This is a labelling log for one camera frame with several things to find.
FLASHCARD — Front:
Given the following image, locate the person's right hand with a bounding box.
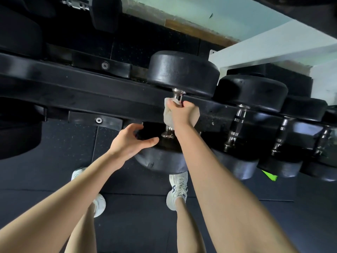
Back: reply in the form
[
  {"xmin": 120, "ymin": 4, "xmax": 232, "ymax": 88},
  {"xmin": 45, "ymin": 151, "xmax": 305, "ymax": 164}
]
[{"xmin": 167, "ymin": 98, "xmax": 200, "ymax": 137}]

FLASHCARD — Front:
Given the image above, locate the person's left hand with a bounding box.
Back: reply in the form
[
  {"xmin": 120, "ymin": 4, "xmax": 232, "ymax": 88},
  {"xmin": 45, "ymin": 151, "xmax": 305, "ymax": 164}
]
[{"xmin": 109, "ymin": 123, "xmax": 160, "ymax": 164}]

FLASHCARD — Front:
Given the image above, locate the white wet wipe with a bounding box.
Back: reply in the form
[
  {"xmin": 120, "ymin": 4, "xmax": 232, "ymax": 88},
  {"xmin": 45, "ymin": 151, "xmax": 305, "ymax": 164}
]
[{"xmin": 163, "ymin": 97, "xmax": 185, "ymax": 127}]

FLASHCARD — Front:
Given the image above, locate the heavy black dumbbell black grip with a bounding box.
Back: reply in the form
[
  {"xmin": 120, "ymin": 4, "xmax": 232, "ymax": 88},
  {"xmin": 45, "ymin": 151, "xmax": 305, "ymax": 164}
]
[
  {"xmin": 300, "ymin": 105, "xmax": 337, "ymax": 182},
  {"xmin": 210, "ymin": 75, "xmax": 289, "ymax": 181},
  {"xmin": 134, "ymin": 51, "xmax": 220, "ymax": 175}
]

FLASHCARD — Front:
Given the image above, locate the green wet wipes pack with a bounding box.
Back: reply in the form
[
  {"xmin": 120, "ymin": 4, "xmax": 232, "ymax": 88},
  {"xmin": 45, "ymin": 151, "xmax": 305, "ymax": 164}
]
[{"xmin": 261, "ymin": 170, "xmax": 278, "ymax": 182}]

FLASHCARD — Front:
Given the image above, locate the black dumbbell white lettering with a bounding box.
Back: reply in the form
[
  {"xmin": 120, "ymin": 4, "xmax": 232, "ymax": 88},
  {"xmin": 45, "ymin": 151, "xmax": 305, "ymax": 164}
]
[{"xmin": 257, "ymin": 96, "xmax": 328, "ymax": 178}]

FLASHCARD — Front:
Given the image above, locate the person's left forearm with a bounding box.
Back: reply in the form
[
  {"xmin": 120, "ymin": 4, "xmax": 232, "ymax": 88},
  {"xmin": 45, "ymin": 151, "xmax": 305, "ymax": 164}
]
[{"xmin": 0, "ymin": 153, "xmax": 124, "ymax": 253}]

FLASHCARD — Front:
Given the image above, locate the person's right forearm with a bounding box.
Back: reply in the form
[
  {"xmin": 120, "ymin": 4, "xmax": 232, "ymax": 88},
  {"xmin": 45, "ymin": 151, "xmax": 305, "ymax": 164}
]
[{"xmin": 175, "ymin": 123, "xmax": 298, "ymax": 253}]

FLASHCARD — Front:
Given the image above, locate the person's right white sneaker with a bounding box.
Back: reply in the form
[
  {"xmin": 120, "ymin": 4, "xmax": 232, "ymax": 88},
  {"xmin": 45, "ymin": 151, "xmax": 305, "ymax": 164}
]
[{"xmin": 166, "ymin": 171, "xmax": 189, "ymax": 211}]

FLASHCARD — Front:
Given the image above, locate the person's white sneaker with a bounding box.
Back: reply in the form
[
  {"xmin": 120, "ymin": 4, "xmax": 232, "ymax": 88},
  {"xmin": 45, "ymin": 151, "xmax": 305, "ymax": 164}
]
[
  {"xmin": 71, "ymin": 167, "xmax": 106, "ymax": 218},
  {"xmin": 166, "ymin": 171, "xmax": 189, "ymax": 211}
]

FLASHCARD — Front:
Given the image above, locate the person's left white sneaker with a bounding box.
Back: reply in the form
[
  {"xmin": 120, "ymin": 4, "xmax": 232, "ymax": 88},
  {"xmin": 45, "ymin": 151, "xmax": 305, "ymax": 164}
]
[{"xmin": 71, "ymin": 167, "xmax": 106, "ymax": 218}]

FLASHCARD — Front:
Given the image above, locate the black dumbbell rack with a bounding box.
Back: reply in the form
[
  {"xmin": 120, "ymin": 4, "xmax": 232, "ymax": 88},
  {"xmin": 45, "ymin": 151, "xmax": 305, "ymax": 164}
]
[{"xmin": 0, "ymin": 0, "xmax": 337, "ymax": 169}]

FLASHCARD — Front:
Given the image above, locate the person's right leg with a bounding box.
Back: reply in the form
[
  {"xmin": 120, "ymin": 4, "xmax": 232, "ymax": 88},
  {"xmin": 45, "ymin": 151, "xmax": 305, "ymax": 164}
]
[{"xmin": 175, "ymin": 197, "xmax": 206, "ymax": 253}]

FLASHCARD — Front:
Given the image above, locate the white metal rack leg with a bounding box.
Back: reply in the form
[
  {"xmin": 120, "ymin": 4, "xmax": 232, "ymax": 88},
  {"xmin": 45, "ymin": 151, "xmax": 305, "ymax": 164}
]
[{"xmin": 208, "ymin": 19, "xmax": 337, "ymax": 106}]

